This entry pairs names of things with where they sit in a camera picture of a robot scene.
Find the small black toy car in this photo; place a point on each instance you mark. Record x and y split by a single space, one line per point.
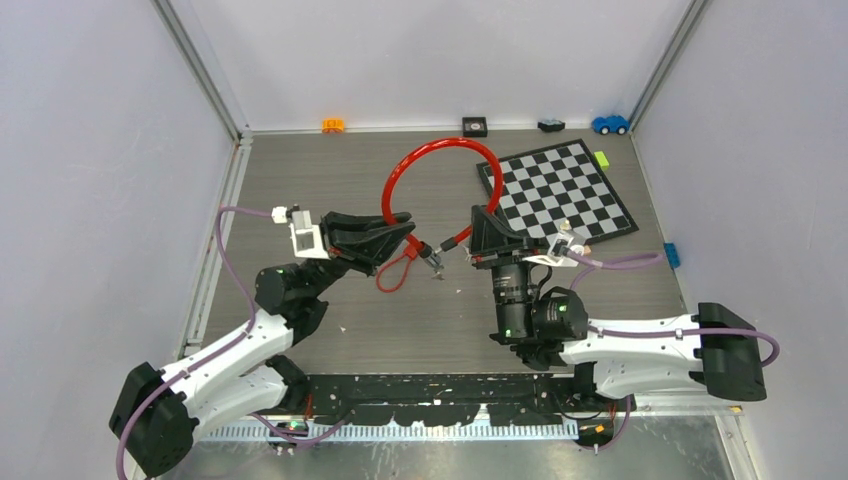
550 125

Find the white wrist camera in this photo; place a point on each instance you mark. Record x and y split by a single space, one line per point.
306 237
567 249

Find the lime green block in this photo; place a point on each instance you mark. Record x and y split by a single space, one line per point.
602 160

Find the blue toy brick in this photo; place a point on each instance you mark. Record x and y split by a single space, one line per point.
672 255

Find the blue toy car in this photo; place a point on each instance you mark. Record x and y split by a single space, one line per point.
613 124

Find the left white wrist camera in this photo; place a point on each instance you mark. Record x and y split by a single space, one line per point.
306 237

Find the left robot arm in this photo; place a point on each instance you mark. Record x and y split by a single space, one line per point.
284 310

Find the aluminium front rail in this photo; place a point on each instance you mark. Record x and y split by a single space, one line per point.
178 420

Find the black white chessboard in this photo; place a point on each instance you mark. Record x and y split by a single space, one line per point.
562 183

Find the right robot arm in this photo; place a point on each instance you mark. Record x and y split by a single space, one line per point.
713 349

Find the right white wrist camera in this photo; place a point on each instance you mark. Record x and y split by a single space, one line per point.
567 249

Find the red cable padlock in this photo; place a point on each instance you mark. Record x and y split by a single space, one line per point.
392 275

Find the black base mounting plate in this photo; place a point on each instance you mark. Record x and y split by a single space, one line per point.
448 399

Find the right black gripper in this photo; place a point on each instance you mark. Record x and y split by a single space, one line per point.
493 244

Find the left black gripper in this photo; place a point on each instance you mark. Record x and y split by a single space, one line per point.
371 247

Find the orange toy block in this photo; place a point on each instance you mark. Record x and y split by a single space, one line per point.
333 125

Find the small black box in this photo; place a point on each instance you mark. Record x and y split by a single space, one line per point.
474 127

